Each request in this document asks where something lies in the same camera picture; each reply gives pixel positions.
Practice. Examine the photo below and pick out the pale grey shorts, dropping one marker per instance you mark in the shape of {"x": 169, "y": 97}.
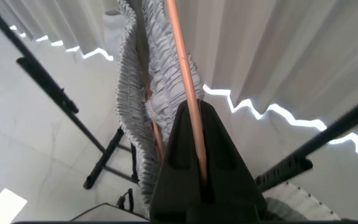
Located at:
{"x": 163, "y": 71}

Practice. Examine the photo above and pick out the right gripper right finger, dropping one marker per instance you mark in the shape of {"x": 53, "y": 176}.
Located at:
{"x": 232, "y": 180}

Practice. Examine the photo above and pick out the pink clothes hanger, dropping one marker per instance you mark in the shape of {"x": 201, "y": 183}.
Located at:
{"x": 185, "y": 68}

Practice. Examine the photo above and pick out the black clothes rack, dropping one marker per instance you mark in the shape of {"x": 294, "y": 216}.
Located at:
{"x": 48, "y": 86}

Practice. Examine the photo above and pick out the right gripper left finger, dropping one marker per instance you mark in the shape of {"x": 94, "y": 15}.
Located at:
{"x": 176, "y": 174}

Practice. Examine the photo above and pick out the white laundry basket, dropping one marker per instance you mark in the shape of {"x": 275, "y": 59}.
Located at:
{"x": 297, "y": 199}

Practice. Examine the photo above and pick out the white curtain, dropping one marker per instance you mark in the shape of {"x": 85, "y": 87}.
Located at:
{"x": 259, "y": 37}

